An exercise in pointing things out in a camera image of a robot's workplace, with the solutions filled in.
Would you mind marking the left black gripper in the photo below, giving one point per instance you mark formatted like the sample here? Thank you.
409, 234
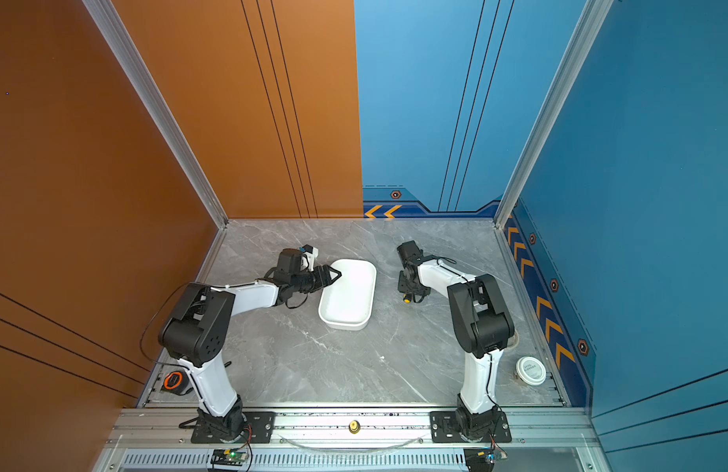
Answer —
327, 277

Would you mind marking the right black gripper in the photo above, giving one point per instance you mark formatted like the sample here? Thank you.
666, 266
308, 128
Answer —
402, 287

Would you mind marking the white plastic bin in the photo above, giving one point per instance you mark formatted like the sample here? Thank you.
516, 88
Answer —
347, 304

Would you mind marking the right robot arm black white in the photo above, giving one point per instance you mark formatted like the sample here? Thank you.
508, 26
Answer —
483, 327

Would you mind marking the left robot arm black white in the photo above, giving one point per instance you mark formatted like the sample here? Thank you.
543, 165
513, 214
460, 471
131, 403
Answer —
196, 329

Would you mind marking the white round lid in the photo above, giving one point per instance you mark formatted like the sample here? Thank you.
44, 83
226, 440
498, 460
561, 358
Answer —
531, 371

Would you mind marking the right small circuit board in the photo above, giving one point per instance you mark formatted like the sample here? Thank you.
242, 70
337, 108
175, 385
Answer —
482, 459

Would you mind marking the orange black tape measure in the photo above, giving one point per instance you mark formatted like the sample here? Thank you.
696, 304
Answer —
177, 383

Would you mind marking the left green circuit board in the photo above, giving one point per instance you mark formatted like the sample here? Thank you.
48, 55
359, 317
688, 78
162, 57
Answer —
230, 459

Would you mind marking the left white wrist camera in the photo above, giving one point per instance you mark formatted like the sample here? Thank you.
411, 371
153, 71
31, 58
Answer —
309, 256

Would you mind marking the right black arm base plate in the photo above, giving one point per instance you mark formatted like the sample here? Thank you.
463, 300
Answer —
460, 426

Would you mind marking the brass knob on rail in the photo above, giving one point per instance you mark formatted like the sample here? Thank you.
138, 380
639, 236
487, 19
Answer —
354, 427

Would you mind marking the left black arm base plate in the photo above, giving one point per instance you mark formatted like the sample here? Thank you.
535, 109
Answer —
255, 427

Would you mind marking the aluminium front rail frame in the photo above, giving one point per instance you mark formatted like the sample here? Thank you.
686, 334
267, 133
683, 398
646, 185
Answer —
396, 437

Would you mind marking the right aluminium corner post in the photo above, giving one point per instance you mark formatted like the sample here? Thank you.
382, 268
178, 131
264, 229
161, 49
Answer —
584, 35

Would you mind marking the aluminium corner post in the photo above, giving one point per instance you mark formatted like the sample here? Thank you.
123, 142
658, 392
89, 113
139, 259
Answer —
584, 35
121, 44

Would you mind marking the left aluminium corner post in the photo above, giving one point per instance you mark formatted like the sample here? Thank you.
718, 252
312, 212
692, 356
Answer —
121, 44

